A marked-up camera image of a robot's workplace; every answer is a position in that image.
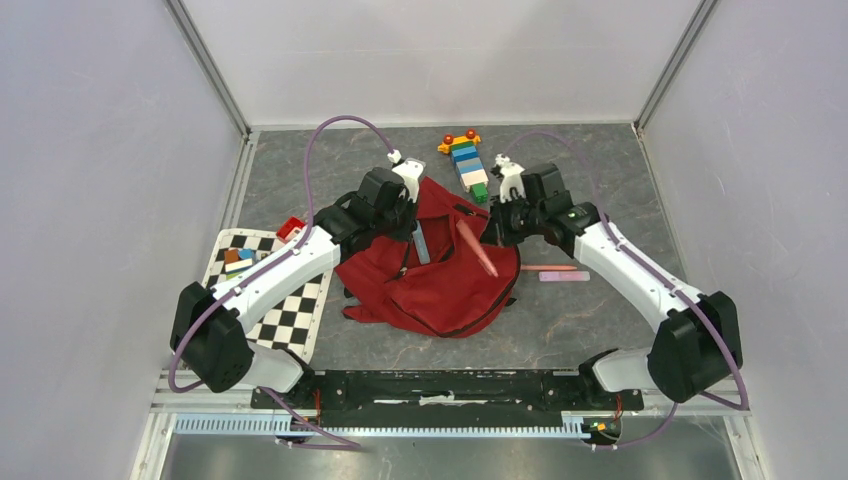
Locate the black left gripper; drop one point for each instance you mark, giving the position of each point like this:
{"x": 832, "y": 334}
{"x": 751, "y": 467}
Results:
{"x": 410, "y": 226}

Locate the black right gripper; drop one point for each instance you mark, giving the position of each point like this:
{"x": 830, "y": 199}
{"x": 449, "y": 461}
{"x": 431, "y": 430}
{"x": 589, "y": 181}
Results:
{"x": 497, "y": 233}

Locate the light blue chalk stick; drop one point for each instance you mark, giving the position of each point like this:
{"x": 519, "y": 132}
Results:
{"x": 420, "y": 244}

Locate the red student backpack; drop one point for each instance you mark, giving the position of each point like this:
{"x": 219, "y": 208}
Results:
{"x": 451, "y": 296}

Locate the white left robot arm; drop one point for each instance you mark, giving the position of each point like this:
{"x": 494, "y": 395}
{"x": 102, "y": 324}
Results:
{"x": 211, "y": 324}

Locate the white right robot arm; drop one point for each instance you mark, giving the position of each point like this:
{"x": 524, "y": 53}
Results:
{"x": 696, "y": 348}

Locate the pink chalk stick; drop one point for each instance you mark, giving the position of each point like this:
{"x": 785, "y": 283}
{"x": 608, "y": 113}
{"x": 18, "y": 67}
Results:
{"x": 564, "y": 276}

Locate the colourful toy block tower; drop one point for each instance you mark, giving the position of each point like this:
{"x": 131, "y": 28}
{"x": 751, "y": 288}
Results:
{"x": 463, "y": 153}

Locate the black and white chessboard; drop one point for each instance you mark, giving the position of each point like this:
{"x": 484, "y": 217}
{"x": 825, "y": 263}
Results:
{"x": 294, "y": 322}

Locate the colourful toy block train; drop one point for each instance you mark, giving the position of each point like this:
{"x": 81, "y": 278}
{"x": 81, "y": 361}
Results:
{"x": 236, "y": 261}

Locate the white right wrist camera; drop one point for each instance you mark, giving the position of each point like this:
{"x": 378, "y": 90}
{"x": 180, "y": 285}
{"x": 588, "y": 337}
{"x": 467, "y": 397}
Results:
{"x": 509, "y": 176}

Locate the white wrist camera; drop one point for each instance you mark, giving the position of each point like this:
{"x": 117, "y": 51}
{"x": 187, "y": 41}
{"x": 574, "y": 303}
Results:
{"x": 509, "y": 176}
{"x": 410, "y": 170}

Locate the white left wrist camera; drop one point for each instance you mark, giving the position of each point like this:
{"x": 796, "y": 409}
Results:
{"x": 410, "y": 170}

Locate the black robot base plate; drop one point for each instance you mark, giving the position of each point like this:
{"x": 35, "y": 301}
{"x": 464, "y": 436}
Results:
{"x": 452, "y": 398}

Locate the aluminium toothed rail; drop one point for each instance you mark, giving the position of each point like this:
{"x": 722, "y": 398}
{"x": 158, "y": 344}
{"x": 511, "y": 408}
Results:
{"x": 283, "y": 425}

